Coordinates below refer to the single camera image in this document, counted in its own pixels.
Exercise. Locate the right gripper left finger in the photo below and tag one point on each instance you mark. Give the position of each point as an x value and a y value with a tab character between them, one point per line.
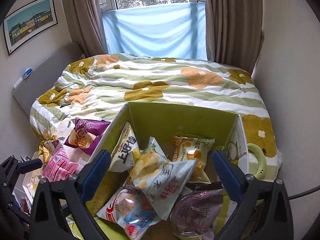
54	201

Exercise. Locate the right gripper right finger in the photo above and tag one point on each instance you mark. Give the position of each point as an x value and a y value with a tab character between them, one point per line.
275	221

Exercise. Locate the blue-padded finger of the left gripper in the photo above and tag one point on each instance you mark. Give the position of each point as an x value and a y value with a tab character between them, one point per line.
28	166

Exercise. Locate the brown yellow ATR bag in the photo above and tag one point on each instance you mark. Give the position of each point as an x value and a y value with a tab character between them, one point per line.
47	148

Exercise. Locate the pink striped snack bag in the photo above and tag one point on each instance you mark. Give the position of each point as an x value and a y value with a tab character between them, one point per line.
59	167

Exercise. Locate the purple chip bag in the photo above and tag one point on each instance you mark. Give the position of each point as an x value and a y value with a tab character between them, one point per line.
86	134

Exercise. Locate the white blue snack bag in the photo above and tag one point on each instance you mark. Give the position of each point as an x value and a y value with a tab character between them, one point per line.
130	209

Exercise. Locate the grey corn snack bag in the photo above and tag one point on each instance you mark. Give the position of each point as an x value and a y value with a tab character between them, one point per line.
160	179

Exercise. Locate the mauve red snack bag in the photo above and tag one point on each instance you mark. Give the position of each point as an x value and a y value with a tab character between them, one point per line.
194	213

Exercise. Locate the white Oishi bag in box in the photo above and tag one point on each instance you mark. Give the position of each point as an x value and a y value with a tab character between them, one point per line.
126	152

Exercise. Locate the green neck fan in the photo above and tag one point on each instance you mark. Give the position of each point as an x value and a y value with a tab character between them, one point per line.
257	161

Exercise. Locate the green cardboard box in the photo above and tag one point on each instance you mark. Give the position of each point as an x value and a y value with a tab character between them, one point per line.
162	121

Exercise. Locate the grey upholstered headboard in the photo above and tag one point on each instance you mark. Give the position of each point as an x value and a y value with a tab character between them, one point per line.
45	75

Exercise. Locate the floral striped quilt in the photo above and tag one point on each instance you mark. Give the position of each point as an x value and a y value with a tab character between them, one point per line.
97	87

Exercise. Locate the orange chip bag in box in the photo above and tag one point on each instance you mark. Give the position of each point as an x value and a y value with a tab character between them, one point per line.
193	149

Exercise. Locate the white blue tube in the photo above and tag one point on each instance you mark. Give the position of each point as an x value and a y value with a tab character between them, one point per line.
23	77

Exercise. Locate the framed townscape picture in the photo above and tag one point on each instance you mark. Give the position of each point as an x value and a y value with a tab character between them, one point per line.
28	21

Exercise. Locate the light blue hanging cloth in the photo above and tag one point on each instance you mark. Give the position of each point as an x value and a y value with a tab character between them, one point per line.
166	30

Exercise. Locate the left beige curtain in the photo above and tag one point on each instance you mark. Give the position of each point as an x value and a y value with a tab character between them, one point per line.
85	25

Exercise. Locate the beige curtain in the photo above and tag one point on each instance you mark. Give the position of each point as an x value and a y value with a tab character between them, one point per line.
234	33
85	25

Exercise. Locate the right beige curtain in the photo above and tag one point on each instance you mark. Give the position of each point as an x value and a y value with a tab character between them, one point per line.
234	33

